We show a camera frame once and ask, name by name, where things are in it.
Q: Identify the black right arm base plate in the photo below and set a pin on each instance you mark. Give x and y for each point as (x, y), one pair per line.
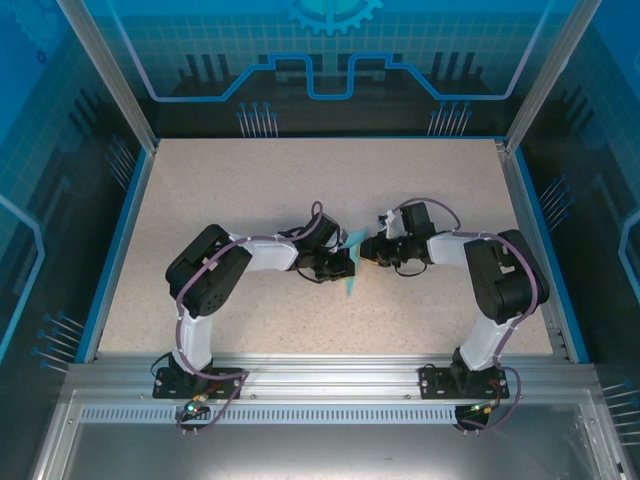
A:
(432, 382)

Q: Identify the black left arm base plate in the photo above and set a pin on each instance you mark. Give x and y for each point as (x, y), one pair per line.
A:
(165, 387)

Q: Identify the light blue cloth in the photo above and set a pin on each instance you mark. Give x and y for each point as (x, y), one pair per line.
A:
(360, 237)

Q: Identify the aluminium frame post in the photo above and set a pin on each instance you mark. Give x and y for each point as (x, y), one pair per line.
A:
(545, 75)
(115, 75)

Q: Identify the blue table edge strip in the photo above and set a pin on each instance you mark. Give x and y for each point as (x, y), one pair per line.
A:
(120, 250)
(550, 210)

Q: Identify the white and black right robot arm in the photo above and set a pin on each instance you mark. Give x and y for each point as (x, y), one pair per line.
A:
(500, 280)

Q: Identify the wide aluminium frame rail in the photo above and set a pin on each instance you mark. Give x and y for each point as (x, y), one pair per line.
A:
(325, 375)

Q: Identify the grey metal panel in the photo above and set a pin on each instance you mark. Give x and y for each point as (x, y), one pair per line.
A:
(325, 450)

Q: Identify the narrow aluminium side rail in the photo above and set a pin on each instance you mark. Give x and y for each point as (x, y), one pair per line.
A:
(530, 200)

